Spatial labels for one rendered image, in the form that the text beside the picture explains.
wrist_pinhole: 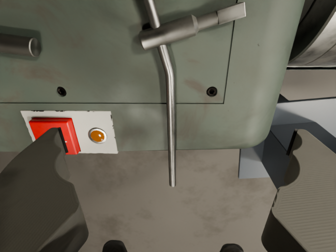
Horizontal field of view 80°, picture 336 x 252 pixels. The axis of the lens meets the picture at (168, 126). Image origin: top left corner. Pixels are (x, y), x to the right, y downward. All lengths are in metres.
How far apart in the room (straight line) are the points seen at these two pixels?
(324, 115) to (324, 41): 0.69
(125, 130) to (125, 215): 2.34
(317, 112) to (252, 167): 0.36
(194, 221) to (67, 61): 2.46
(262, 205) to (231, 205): 0.32
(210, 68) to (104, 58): 0.13
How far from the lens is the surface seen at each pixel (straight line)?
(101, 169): 2.17
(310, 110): 1.00
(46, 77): 0.32
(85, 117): 0.32
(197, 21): 0.24
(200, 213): 2.51
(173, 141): 0.30
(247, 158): 1.03
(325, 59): 0.43
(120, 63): 0.28
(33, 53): 0.30
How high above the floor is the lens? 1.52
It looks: 60 degrees down
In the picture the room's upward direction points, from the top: 175 degrees counter-clockwise
